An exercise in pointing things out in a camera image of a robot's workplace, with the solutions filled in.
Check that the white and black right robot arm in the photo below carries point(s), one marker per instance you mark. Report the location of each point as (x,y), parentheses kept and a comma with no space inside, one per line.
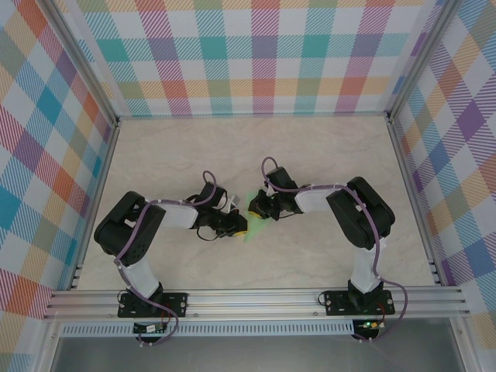
(364,271)

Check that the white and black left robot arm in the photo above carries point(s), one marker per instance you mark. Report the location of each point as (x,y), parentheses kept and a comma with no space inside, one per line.
(141,277)

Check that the grey metal sheet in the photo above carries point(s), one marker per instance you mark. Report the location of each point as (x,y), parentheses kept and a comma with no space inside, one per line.
(252,354)

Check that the small circuit board green light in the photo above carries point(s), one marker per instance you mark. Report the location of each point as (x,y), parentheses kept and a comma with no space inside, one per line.
(370,324)

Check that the wide aluminium mounting rail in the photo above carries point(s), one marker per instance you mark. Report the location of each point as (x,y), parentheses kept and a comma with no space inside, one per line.
(252,302)

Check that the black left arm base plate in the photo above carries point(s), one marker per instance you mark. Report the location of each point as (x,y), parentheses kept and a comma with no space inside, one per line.
(178,304)

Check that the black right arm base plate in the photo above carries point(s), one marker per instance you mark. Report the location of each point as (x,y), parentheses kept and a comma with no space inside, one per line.
(335,302)

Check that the aluminium table edge rail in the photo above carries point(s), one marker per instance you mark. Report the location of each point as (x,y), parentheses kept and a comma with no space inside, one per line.
(101,174)
(407,174)

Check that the aluminium frame post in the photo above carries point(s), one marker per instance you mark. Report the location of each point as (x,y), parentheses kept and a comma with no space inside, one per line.
(420,58)
(89,66)

